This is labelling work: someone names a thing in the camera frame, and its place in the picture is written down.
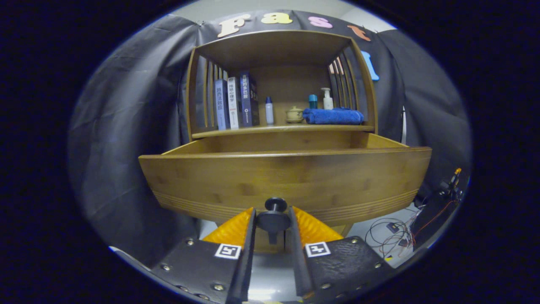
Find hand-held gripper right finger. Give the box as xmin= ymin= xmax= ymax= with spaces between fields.
xmin=288 ymin=206 xmax=395 ymax=302

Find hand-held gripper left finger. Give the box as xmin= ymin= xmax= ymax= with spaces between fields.
xmin=150 ymin=206 xmax=257 ymax=304

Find black round drawer knob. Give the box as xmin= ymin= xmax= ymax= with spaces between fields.
xmin=256 ymin=197 xmax=292 ymax=233

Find wooden countertop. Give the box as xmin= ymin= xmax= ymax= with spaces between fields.
xmin=192 ymin=112 xmax=375 ymax=139

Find wooden cabinet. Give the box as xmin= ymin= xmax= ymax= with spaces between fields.
xmin=185 ymin=30 xmax=379 ymax=254

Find black equipment with orange tip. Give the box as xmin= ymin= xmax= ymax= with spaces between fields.
xmin=411 ymin=168 xmax=464 ymax=250

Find beige lidded teacup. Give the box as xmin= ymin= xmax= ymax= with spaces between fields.
xmin=285 ymin=106 xmax=304 ymax=124

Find folded blue towel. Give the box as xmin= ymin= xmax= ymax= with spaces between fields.
xmin=302 ymin=107 xmax=365 ymax=125

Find light blue book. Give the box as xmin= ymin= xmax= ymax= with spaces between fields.
xmin=214 ymin=79 xmax=230 ymax=130

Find white book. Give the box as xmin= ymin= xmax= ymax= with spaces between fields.
xmin=227 ymin=76 xmax=243 ymax=129

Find dark blue book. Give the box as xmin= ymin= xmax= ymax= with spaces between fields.
xmin=240 ymin=71 xmax=260 ymax=128

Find black backdrop cloth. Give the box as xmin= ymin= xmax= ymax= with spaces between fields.
xmin=67 ymin=9 xmax=472 ymax=266

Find floor cables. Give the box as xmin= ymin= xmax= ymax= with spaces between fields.
xmin=365 ymin=207 xmax=422 ymax=258

